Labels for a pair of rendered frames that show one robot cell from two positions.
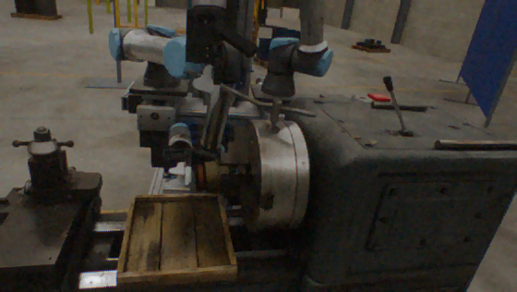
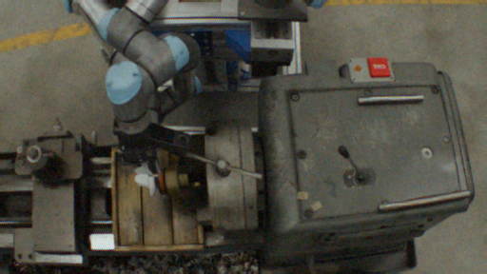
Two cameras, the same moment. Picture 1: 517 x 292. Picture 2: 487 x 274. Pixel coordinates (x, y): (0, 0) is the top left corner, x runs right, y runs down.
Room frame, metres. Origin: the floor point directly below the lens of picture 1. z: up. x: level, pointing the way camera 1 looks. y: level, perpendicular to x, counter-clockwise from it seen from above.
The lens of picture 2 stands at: (0.46, -0.17, 2.51)
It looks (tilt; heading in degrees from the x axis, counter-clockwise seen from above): 69 degrees down; 12
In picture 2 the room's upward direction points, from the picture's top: 2 degrees counter-clockwise
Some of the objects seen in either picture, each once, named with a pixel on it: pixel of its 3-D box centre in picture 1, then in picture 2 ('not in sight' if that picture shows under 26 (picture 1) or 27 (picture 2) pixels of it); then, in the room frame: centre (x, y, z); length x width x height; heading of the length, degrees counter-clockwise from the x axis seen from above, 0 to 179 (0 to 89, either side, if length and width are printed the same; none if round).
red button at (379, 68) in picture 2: (378, 98); (379, 68); (1.21, -0.41, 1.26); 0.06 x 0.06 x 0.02; 15
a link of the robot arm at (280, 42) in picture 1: (284, 54); not in sight; (1.48, -0.07, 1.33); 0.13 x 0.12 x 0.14; 60
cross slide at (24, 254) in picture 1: (45, 215); (54, 191); (0.74, 0.55, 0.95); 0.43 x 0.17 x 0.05; 15
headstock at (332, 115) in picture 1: (382, 176); (361, 160); (0.99, -0.42, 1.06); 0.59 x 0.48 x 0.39; 105
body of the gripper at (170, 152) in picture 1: (178, 159); not in sight; (0.92, 0.23, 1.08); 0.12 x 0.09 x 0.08; 15
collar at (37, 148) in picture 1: (43, 143); (35, 156); (0.80, 0.56, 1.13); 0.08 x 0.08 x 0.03
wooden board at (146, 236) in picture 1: (177, 232); (155, 197); (0.81, 0.20, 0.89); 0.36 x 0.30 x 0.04; 15
